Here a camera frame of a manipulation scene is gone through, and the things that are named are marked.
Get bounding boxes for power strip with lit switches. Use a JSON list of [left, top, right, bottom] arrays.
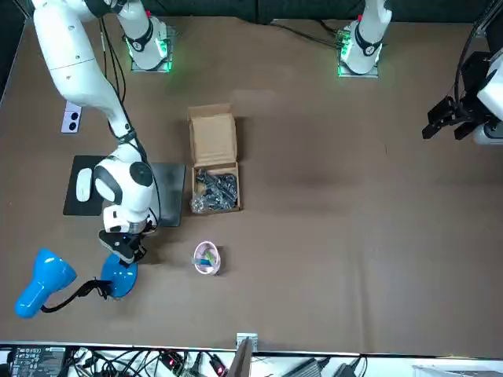
[[159, 349, 185, 372]]

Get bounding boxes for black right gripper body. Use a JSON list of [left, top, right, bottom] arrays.
[[97, 229, 149, 257]]

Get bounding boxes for white computer mouse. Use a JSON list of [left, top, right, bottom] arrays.
[[75, 167, 94, 203]]

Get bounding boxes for black labelled power adapter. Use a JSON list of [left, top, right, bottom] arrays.
[[6, 345, 67, 377]]

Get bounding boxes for aluminium frame profile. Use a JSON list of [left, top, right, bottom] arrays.
[[473, 0, 503, 38]]

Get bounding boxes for silver closed laptop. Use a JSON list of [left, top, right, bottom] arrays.
[[145, 162, 186, 229]]

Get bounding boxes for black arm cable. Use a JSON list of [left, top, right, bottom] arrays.
[[108, 35, 162, 235], [99, 15, 133, 138], [454, 21, 479, 103]]

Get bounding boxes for bag of black parts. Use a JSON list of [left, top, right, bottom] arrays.
[[190, 167, 239, 213]]

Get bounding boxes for grey power adapter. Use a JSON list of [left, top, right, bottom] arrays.
[[281, 356, 329, 377]]

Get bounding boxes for open cardboard box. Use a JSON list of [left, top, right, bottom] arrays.
[[187, 102, 241, 215]]

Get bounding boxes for blue gooseneck desk lamp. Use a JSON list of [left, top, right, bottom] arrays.
[[14, 247, 139, 320]]

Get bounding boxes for black base cable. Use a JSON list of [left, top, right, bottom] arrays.
[[269, 19, 343, 50]]

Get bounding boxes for pink translucent cup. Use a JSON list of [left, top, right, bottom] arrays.
[[193, 240, 224, 277]]

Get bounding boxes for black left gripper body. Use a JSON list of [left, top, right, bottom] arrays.
[[455, 50, 492, 123]]

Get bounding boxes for black mouse pad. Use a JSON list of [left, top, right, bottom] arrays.
[[62, 155, 109, 217]]

